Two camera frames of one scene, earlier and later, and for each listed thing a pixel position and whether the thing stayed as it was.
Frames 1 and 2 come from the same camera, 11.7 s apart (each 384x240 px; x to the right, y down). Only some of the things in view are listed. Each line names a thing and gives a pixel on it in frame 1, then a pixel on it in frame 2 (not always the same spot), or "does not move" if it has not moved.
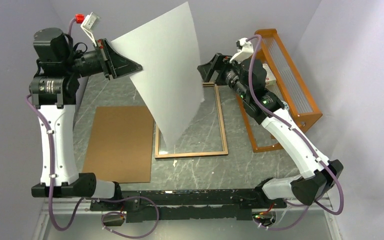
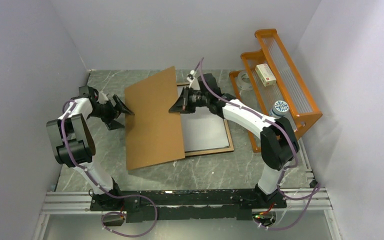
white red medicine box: x=270 y=77 does not move
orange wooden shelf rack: x=290 y=86 does not move
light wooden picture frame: x=158 y=155 → x=230 y=148
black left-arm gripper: x=113 y=64 → x=112 y=124
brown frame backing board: x=120 y=148 → x=153 y=135
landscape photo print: x=169 y=82 → x=202 y=129
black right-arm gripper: x=222 y=63 → x=183 y=102
